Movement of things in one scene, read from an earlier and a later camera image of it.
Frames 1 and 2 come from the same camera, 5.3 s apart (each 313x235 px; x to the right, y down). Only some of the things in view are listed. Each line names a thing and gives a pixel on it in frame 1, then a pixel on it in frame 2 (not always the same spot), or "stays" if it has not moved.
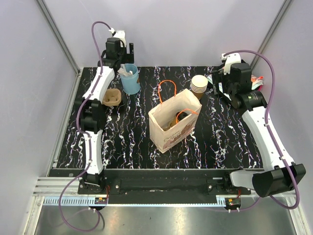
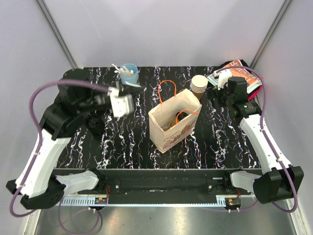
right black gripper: [218, 77] to [214, 92]
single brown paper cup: [171, 124] stays
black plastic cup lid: [181, 115] stays
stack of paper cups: [199, 85] stays
